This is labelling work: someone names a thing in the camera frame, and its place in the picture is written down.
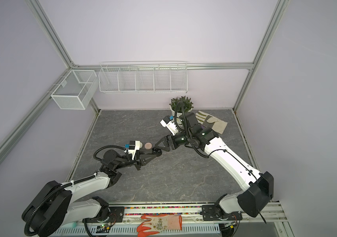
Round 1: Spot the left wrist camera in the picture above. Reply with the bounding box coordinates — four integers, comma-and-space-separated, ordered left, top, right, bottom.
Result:
124, 141, 140, 161

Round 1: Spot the pink earbud charging case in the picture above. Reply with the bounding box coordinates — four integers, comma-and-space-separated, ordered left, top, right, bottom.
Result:
145, 143, 152, 149

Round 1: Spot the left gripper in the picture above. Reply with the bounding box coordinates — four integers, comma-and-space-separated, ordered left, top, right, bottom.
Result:
114, 148, 156, 171

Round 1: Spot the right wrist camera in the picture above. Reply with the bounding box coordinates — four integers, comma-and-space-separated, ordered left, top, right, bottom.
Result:
160, 116, 179, 135

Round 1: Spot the white wire shelf basket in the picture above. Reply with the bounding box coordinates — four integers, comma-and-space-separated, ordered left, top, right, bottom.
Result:
98, 61, 188, 93

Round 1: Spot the black earbud charging case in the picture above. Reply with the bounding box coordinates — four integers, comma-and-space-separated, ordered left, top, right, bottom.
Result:
154, 149, 162, 157

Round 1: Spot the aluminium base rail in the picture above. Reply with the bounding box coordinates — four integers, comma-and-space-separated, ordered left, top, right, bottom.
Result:
39, 202, 288, 223

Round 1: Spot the red white work glove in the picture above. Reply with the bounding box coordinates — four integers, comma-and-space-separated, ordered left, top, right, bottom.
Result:
136, 214, 182, 237

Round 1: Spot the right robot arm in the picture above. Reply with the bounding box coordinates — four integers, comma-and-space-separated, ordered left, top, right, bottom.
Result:
155, 112, 274, 219

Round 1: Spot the potted green plant white pot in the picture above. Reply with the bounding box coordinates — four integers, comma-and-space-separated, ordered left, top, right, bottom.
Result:
169, 96, 194, 117

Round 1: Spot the beige gardening glove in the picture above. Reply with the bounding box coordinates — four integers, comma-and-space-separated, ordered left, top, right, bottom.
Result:
195, 111, 228, 134

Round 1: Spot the white mesh box basket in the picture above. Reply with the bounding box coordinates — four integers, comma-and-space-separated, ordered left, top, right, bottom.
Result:
51, 70, 99, 110

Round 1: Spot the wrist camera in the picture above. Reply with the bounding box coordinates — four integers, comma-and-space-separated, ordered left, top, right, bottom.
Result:
124, 141, 140, 161
160, 116, 179, 135

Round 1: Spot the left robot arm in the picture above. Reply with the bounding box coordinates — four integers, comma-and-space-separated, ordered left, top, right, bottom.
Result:
21, 141, 162, 237

